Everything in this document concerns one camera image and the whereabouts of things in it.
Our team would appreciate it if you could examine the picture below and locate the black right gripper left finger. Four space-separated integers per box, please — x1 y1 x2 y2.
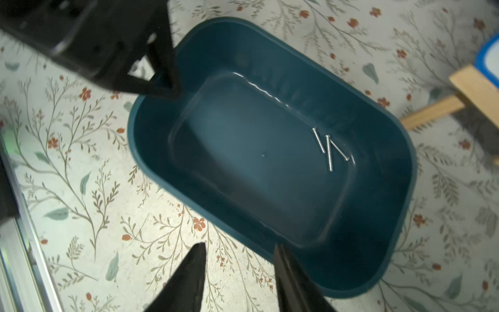
146 243 207 312

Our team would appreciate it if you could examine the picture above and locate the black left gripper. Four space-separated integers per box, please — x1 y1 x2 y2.
1 1 181 99

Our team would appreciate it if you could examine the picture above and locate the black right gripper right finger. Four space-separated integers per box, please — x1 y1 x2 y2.
274 244 336 312

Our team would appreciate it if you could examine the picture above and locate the teal plastic tray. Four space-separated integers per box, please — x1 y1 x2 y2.
128 18 417 298

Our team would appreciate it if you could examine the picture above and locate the silver screw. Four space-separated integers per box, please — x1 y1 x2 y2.
325 135 334 172
311 127 326 153
330 139 350 161

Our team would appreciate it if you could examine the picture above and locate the small wooden easel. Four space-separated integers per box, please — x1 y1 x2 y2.
400 65 498 130

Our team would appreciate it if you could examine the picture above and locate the blue framed whiteboard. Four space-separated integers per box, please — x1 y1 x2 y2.
474 35 499 88

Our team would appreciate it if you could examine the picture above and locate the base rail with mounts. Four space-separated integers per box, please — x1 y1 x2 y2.
1 139 63 311

